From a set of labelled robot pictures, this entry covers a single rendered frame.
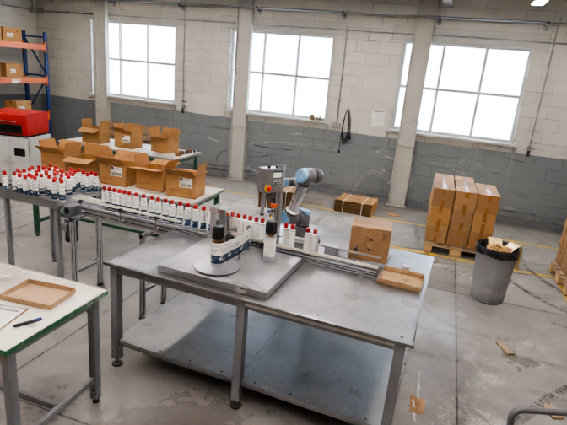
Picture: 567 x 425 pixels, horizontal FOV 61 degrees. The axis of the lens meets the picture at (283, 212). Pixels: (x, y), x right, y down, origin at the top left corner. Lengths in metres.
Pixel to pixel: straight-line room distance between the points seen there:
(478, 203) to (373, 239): 3.16
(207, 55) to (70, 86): 3.44
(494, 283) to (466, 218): 1.44
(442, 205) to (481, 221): 0.52
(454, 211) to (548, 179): 2.68
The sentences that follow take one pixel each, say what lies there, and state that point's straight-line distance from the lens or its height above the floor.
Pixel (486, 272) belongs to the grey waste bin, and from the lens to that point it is 5.49.
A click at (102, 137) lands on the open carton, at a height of 0.88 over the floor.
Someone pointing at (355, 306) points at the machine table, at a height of 0.83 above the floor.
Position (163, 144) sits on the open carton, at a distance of 7.80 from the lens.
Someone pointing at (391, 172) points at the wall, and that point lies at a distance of 8.92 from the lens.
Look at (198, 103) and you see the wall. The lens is 9.97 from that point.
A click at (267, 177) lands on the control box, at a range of 3.65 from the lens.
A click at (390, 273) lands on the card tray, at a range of 3.65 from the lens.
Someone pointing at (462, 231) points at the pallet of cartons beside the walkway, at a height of 0.36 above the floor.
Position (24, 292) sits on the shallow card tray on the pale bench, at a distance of 3.29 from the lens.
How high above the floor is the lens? 2.21
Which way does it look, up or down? 17 degrees down
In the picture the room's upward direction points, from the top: 5 degrees clockwise
